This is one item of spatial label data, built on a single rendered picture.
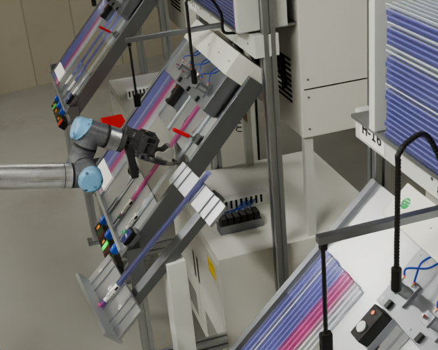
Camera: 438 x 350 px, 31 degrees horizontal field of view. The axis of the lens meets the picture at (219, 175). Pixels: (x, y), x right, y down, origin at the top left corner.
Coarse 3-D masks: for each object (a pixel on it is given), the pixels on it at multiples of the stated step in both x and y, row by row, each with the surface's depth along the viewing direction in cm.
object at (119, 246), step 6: (96, 192) 294; (102, 198) 291; (102, 204) 284; (102, 210) 281; (108, 216) 276; (108, 222) 272; (114, 228) 268; (114, 234) 263; (114, 240) 261; (120, 246) 257; (120, 252) 254
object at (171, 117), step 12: (180, 60) 297; (168, 72) 301; (180, 72) 291; (168, 108) 284; (180, 108) 275; (192, 108) 267; (168, 120) 279; (180, 120) 270; (192, 120) 263; (192, 132) 258; (204, 132) 251; (180, 144) 261; (192, 144) 254
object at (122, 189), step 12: (120, 180) 287; (132, 180) 279; (108, 192) 290; (120, 192) 282; (132, 192) 273; (144, 192) 266; (108, 204) 285; (120, 204) 277; (132, 204) 269; (132, 216) 264; (144, 216) 257; (120, 228) 267; (120, 240) 260
